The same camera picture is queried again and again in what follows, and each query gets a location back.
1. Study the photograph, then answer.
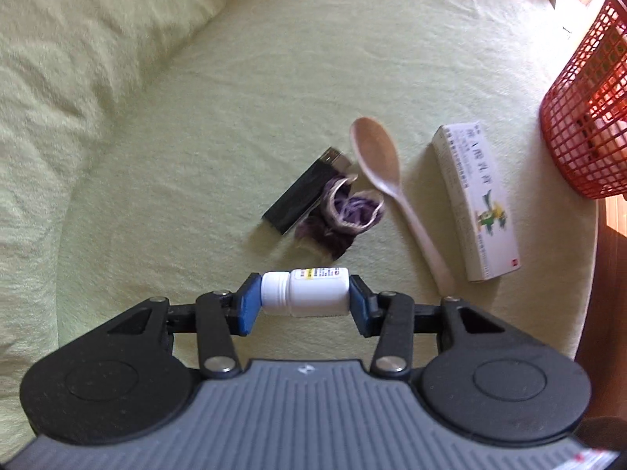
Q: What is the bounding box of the wooden spoon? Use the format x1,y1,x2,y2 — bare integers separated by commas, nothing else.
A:
349,116,456,295

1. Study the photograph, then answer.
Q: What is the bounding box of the white medicine box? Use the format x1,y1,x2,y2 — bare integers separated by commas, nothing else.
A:
431,121,522,283

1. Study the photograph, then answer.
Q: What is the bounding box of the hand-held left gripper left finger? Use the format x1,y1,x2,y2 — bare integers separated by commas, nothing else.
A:
107,273,263,379

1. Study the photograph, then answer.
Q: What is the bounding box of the purple sock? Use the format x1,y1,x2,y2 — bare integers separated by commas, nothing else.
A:
294,174,388,261

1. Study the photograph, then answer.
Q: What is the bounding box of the black lighter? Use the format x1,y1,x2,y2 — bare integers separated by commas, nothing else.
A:
262,147,353,236

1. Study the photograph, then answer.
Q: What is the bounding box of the red mesh basket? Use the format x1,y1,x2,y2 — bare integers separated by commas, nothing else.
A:
539,0,627,201

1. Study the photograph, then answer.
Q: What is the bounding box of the white pill bottle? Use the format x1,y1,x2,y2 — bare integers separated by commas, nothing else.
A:
259,267,351,317

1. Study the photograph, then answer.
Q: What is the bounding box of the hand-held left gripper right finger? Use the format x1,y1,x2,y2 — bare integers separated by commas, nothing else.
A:
348,274,510,380

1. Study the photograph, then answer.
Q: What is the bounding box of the green sofa blanket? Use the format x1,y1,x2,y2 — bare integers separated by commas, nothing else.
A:
0,0,601,470

